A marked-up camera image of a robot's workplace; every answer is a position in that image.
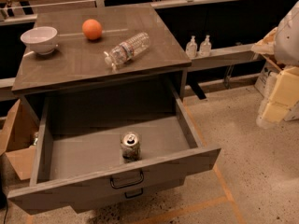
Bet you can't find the grey metal shelf rail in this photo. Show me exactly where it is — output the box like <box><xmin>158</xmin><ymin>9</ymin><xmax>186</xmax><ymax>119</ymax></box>
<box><xmin>188</xmin><ymin>44</ymin><xmax>264</xmax><ymax>72</ymax></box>

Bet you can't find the right hand sanitizer bottle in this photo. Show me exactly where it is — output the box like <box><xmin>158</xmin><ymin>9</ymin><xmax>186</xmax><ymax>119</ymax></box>
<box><xmin>199</xmin><ymin>35</ymin><xmax>211</xmax><ymax>57</ymax></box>

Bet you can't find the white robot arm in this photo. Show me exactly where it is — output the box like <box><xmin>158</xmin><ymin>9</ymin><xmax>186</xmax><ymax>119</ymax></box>
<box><xmin>262</xmin><ymin>1</ymin><xmax>299</xmax><ymax>123</ymax></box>

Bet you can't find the black top drawer handle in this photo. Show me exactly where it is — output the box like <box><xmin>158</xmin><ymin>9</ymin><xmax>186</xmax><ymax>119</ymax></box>
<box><xmin>110</xmin><ymin>171</ymin><xmax>144</xmax><ymax>189</ymax></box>

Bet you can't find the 7up soda can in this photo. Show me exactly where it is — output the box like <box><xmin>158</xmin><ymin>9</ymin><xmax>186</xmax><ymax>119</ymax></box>
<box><xmin>121</xmin><ymin>132</ymin><xmax>141</xmax><ymax>161</ymax></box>

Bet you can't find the left hand sanitizer bottle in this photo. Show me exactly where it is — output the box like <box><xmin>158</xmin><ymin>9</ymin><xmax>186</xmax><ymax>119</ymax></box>
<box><xmin>185</xmin><ymin>35</ymin><xmax>197</xmax><ymax>59</ymax></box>

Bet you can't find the brown cardboard box left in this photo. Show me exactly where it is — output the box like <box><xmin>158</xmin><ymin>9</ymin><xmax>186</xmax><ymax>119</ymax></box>
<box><xmin>0</xmin><ymin>100</ymin><xmax>38</xmax><ymax>180</ymax></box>

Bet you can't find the white ceramic bowl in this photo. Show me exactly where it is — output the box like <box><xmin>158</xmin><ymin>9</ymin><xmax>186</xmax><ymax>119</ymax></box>
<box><xmin>21</xmin><ymin>26</ymin><xmax>58</xmax><ymax>55</ymax></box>

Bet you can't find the grey cabinet with counter top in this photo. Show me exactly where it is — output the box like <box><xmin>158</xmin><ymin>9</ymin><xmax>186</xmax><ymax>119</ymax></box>
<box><xmin>11</xmin><ymin>4</ymin><xmax>192</xmax><ymax>126</ymax></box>

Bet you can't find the clear plastic water bottle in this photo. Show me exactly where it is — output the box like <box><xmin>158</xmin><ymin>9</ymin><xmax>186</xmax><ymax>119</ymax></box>
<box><xmin>104</xmin><ymin>32</ymin><xmax>150</xmax><ymax>69</ymax></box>

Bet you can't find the hand sanitizer bottle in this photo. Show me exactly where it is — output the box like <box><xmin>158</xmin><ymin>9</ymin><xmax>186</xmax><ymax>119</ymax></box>
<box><xmin>185</xmin><ymin>35</ymin><xmax>197</xmax><ymax>59</ymax></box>
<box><xmin>199</xmin><ymin>35</ymin><xmax>211</xmax><ymax>57</ymax></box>

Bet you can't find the white corovan cardboard box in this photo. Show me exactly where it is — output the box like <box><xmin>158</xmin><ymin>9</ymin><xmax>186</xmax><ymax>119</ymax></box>
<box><xmin>255</xmin><ymin>55</ymin><xmax>285</xmax><ymax>95</ymax></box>

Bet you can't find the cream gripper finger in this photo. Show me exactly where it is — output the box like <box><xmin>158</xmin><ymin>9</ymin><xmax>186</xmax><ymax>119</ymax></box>
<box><xmin>261</xmin><ymin>101</ymin><xmax>290</xmax><ymax>123</ymax></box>
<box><xmin>269</xmin><ymin>66</ymin><xmax>299</xmax><ymax>108</ymax></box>

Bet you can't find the black lower drawer handle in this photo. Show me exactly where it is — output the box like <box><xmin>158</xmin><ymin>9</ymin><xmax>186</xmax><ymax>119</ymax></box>
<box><xmin>124</xmin><ymin>189</ymin><xmax>143</xmax><ymax>199</ymax></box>

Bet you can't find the open grey top drawer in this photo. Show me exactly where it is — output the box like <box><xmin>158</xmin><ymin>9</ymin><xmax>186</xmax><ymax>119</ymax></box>
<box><xmin>7</xmin><ymin>77</ymin><xmax>221</xmax><ymax>215</ymax></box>

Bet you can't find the orange fruit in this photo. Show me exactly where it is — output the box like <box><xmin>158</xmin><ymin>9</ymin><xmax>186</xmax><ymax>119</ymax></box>
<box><xmin>82</xmin><ymin>19</ymin><xmax>102</xmax><ymax>40</ymax></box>

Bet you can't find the black drawer handle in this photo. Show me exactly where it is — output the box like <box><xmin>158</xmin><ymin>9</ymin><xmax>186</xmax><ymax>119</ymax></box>
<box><xmin>110</xmin><ymin>171</ymin><xmax>144</xmax><ymax>189</ymax></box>
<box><xmin>124</xmin><ymin>189</ymin><xmax>143</xmax><ymax>199</ymax></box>

